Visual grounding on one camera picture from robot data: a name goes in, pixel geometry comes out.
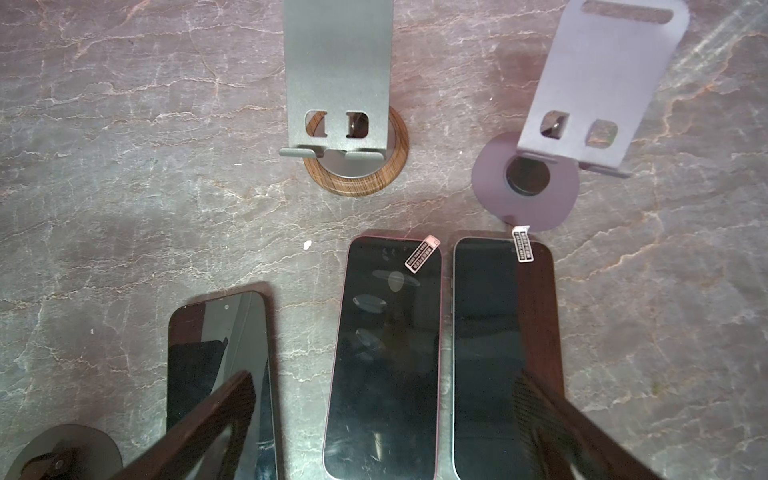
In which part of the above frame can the dark round stand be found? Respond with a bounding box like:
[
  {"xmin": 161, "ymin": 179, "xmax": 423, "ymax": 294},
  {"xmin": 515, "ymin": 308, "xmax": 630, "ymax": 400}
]
[{"xmin": 5, "ymin": 424, "xmax": 123, "ymax": 479}]

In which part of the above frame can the wooden round base phone stand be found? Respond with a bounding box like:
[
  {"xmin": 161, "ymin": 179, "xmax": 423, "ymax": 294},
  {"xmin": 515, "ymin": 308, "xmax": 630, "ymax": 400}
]
[{"xmin": 279, "ymin": 1, "xmax": 409, "ymax": 197}]

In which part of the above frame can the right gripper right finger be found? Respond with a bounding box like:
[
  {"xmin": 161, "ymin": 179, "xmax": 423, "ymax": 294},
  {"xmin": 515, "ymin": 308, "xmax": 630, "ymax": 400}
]
[{"xmin": 512, "ymin": 369, "xmax": 660, "ymax": 480}]

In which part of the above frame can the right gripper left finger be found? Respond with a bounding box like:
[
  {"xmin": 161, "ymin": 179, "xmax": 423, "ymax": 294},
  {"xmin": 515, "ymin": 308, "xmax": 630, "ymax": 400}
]
[{"xmin": 113, "ymin": 371, "xmax": 256, "ymax": 479}]

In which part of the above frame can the maroon edged reflective phone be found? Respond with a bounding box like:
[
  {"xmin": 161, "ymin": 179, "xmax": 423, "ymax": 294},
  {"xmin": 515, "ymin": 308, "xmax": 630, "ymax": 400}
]
[{"xmin": 323, "ymin": 236, "xmax": 442, "ymax": 479}]

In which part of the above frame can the black phone with white tag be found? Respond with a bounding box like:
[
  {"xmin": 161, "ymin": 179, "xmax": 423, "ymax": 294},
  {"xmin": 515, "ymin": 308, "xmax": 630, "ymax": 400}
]
[{"xmin": 452, "ymin": 237, "xmax": 564, "ymax": 479}]

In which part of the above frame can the purple round base phone stand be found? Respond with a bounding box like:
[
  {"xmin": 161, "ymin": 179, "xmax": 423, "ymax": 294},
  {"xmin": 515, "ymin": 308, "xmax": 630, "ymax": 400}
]
[{"xmin": 472, "ymin": 1, "xmax": 690, "ymax": 231}]

